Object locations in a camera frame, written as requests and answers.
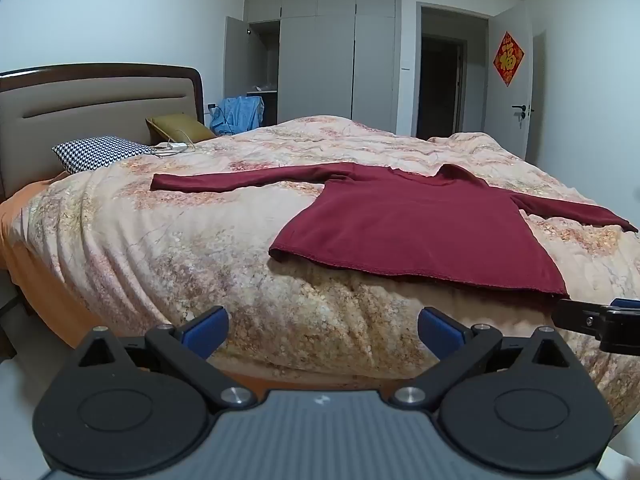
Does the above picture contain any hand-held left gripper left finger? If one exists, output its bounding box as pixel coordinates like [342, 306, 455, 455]
[70, 306, 258, 413]

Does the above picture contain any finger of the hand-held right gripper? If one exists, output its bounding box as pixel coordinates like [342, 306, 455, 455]
[552, 297, 640, 356]

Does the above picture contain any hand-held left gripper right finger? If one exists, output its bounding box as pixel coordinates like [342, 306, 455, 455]
[391, 306, 583, 411]

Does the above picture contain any dark red sweater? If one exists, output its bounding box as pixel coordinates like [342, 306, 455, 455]
[150, 162, 639, 296]

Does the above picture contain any floral beige duvet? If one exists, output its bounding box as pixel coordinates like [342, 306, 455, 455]
[22, 116, 640, 431]

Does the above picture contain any olive green pillow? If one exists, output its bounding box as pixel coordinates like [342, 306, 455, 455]
[146, 114, 217, 145]

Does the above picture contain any white room door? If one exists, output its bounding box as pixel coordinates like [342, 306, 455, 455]
[482, 0, 548, 162]

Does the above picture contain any houndstooth pillow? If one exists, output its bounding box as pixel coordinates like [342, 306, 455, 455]
[52, 136, 157, 176]

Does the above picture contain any blue clothing heap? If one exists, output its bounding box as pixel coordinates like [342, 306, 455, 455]
[209, 96, 265, 137]

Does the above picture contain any padded bed headboard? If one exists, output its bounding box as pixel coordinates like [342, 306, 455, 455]
[0, 63, 206, 201]

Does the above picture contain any red diamond door decoration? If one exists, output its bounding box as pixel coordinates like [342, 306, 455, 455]
[493, 31, 525, 87]

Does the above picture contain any grey wardrobe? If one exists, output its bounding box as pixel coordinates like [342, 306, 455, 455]
[223, 0, 403, 136]

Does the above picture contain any white charger with cable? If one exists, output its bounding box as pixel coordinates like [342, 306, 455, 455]
[150, 130, 197, 157]

